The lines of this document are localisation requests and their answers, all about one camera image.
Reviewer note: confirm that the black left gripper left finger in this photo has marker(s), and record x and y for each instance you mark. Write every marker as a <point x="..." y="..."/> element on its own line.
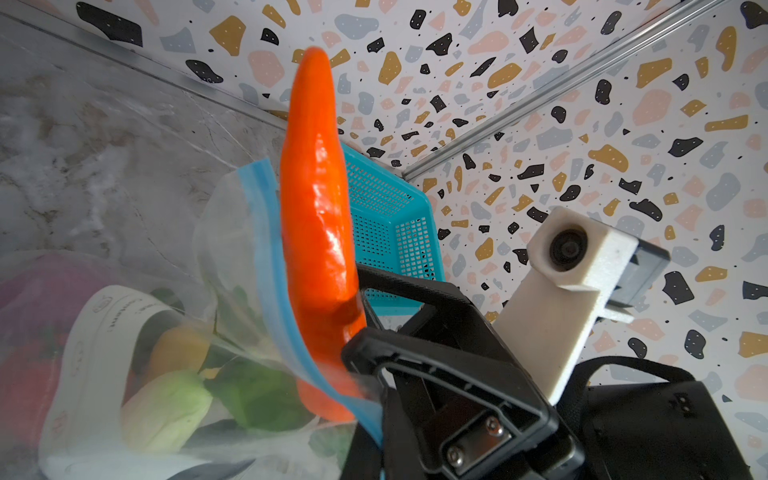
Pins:
<point x="364" y="460"/>

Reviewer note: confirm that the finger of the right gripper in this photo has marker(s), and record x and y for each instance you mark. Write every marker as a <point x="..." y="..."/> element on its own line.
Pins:
<point x="446" y="315"/>

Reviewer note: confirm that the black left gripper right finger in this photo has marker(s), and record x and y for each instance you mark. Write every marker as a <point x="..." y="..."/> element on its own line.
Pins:
<point x="400" y="449"/>

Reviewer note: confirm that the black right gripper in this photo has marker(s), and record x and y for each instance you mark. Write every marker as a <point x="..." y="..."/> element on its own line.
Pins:
<point x="477" y="414"/>

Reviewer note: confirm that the orange carrot toy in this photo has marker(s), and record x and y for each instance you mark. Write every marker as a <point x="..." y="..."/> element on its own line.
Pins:
<point x="317" y="229"/>

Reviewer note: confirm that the white radish toy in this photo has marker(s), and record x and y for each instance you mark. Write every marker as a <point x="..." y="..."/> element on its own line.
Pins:
<point x="163" y="416"/>

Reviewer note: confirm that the clear zip top bag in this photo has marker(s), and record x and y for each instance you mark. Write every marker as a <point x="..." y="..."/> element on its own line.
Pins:
<point x="108" y="373"/>

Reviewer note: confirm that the red strawberry toy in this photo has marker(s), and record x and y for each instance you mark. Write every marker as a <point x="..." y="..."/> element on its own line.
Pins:
<point x="29" y="380"/>

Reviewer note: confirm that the teal plastic basket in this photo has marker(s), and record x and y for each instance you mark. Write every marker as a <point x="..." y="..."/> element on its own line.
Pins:
<point x="394" y="228"/>

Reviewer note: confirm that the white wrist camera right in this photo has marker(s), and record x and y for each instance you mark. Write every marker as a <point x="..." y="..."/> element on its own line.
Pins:
<point x="581" y="270"/>

